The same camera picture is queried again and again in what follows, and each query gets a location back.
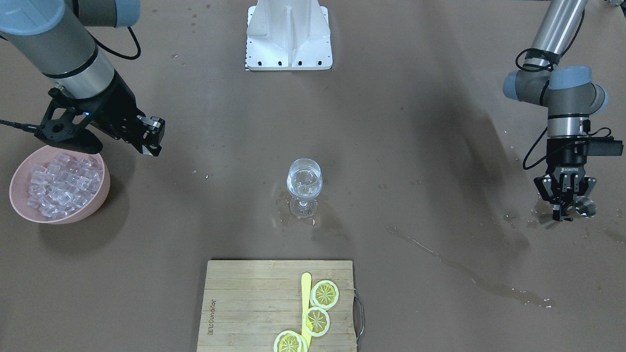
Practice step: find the far lemon slice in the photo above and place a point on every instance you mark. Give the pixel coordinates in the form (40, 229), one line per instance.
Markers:
(324, 294)

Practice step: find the middle lemon slice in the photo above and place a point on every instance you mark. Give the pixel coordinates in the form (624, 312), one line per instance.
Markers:
(316, 322)

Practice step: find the pink bowl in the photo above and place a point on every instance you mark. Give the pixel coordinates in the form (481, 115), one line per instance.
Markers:
(18, 192)

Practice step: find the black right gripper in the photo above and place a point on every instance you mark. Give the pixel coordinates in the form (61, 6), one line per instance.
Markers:
(116, 110)

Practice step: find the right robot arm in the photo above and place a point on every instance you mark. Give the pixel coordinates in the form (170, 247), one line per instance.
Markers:
(87, 90)

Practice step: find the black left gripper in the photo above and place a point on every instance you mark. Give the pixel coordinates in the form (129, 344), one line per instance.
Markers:
(567, 155)

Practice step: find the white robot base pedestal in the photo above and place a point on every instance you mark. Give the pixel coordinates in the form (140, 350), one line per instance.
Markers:
(284, 35)

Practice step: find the bamboo cutting board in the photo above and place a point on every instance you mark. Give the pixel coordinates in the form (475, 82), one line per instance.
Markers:
(247, 303)

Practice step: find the clear wine glass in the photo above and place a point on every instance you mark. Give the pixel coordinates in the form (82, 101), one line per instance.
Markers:
(304, 183)

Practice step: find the yellow plastic stick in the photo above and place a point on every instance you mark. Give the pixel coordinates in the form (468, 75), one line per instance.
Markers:
(305, 292)

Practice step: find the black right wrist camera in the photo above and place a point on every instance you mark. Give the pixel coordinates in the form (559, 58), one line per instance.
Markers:
(64, 126)

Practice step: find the lemon slice near handle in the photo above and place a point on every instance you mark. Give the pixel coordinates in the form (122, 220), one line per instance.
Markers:
(289, 341)

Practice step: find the ice cubes pile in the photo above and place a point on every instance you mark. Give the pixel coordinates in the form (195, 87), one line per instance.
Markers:
(63, 186)

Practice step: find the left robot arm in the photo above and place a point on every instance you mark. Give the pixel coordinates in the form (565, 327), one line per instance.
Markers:
(570, 97)

